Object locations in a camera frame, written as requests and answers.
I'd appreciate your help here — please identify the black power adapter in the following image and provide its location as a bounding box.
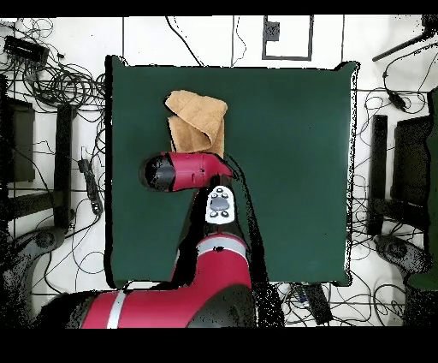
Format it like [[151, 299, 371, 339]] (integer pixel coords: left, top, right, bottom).
[[387, 90, 409, 113]]

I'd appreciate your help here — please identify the black box case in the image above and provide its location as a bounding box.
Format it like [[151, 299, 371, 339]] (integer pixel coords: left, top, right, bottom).
[[390, 115, 433, 206], [0, 97, 36, 184]]

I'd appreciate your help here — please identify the dark grey square plate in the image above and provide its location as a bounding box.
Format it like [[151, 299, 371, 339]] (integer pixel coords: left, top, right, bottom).
[[264, 21, 281, 42]]

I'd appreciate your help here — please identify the green cloth sheet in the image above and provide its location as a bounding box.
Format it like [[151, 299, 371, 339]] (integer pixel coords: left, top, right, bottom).
[[405, 86, 438, 291]]

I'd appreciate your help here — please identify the tan terry cloth towel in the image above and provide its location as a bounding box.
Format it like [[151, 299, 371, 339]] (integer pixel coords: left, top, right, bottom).
[[164, 89, 229, 159]]

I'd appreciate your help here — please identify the black metal stand frame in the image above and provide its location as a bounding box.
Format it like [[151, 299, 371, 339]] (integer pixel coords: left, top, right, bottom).
[[366, 114, 430, 236], [6, 103, 77, 229]]

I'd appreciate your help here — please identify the coiled black cable tangle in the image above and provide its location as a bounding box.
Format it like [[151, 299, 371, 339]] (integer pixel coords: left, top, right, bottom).
[[23, 62, 107, 112]]

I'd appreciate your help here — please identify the black office chair base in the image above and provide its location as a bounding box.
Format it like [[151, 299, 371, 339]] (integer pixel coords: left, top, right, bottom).
[[0, 225, 67, 328], [373, 234, 433, 277]]

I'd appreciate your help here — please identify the dark green table cloth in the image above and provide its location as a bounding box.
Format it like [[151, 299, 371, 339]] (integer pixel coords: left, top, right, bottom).
[[104, 54, 360, 290]]

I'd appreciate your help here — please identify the black tripod leg rod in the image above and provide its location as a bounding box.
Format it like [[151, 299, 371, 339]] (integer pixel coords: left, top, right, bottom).
[[371, 13, 438, 63]]

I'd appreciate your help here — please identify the black network switch box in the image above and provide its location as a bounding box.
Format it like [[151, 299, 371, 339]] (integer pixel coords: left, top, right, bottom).
[[2, 34, 50, 67]]

